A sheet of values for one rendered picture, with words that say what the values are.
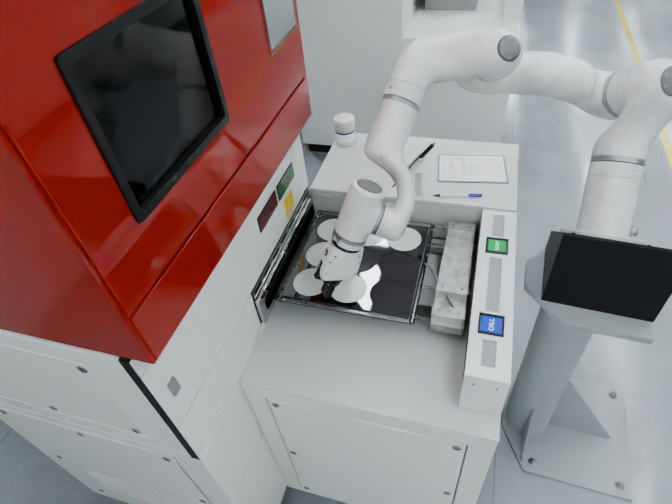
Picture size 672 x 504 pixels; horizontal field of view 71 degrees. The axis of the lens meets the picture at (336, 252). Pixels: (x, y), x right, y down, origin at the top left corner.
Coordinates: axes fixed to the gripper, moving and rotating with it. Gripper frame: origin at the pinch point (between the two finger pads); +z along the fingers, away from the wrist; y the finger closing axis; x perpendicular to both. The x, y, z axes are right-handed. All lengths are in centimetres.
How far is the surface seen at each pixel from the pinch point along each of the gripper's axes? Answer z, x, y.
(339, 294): 1.2, -1.1, 3.4
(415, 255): -9.2, 2.6, 25.9
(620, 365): 34, -18, 146
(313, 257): 1.9, 15.1, 2.1
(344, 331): 9.2, -7.1, 5.3
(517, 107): -8, 183, 236
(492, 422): 1, -44, 24
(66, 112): -50, -22, -59
